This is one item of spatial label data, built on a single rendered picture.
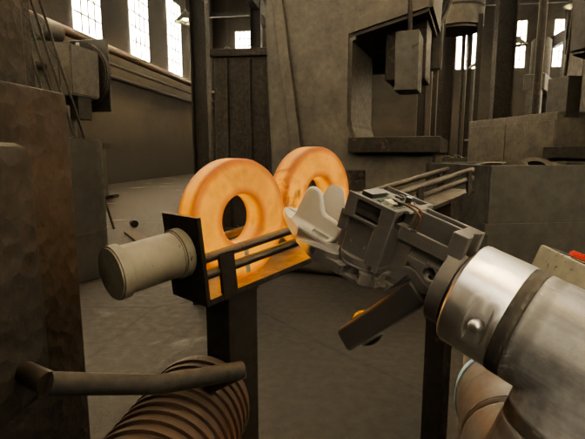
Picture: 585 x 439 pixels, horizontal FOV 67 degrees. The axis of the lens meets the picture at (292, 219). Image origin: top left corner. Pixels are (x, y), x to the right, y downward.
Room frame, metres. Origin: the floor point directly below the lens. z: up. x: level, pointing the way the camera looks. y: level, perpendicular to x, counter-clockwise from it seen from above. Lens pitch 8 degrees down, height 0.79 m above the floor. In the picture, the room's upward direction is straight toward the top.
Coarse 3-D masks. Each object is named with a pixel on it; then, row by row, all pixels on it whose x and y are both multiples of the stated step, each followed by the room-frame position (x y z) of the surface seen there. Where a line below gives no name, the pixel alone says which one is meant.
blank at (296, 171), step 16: (288, 160) 0.66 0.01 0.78; (304, 160) 0.66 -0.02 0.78; (320, 160) 0.68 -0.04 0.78; (336, 160) 0.71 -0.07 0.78; (288, 176) 0.63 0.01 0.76; (304, 176) 0.66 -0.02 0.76; (320, 176) 0.69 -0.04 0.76; (336, 176) 0.71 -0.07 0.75; (288, 192) 0.63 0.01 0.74; (304, 192) 0.66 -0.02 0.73
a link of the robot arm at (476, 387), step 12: (468, 372) 0.46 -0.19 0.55; (480, 372) 0.44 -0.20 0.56; (456, 384) 0.46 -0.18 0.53; (468, 384) 0.44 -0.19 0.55; (480, 384) 0.42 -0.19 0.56; (492, 384) 0.41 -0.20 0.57; (504, 384) 0.40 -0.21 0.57; (456, 396) 0.46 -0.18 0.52; (468, 396) 0.42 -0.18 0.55; (480, 396) 0.40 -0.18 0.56; (492, 396) 0.39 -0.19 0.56; (504, 396) 0.38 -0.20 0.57; (456, 408) 0.46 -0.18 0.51; (468, 408) 0.40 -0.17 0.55; (480, 408) 0.38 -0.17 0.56
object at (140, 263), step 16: (144, 240) 0.48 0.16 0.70; (160, 240) 0.49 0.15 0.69; (176, 240) 0.49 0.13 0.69; (112, 256) 0.44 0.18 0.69; (128, 256) 0.45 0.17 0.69; (144, 256) 0.46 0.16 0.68; (160, 256) 0.47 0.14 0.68; (176, 256) 0.48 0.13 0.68; (192, 256) 0.50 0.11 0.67; (112, 272) 0.45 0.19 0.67; (128, 272) 0.44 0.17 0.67; (144, 272) 0.45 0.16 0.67; (160, 272) 0.47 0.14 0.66; (176, 272) 0.49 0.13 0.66; (192, 272) 0.50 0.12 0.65; (112, 288) 0.46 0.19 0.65; (128, 288) 0.44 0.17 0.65; (144, 288) 0.47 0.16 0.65
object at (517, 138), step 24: (480, 120) 4.27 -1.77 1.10; (504, 120) 3.93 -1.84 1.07; (528, 120) 3.64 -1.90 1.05; (552, 120) 3.40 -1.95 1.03; (576, 120) 3.40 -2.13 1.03; (480, 144) 4.24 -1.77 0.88; (504, 144) 3.91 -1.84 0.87; (528, 144) 3.62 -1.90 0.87; (552, 144) 3.38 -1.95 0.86; (576, 144) 3.40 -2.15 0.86
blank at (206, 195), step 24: (216, 168) 0.54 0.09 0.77; (240, 168) 0.57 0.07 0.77; (264, 168) 0.60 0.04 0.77; (192, 192) 0.53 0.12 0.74; (216, 192) 0.54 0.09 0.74; (240, 192) 0.57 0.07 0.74; (264, 192) 0.60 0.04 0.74; (216, 216) 0.54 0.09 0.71; (264, 216) 0.60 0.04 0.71; (216, 240) 0.54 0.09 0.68; (240, 240) 0.58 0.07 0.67; (216, 264) 0.54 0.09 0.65; (264, 264) 0.60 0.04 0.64
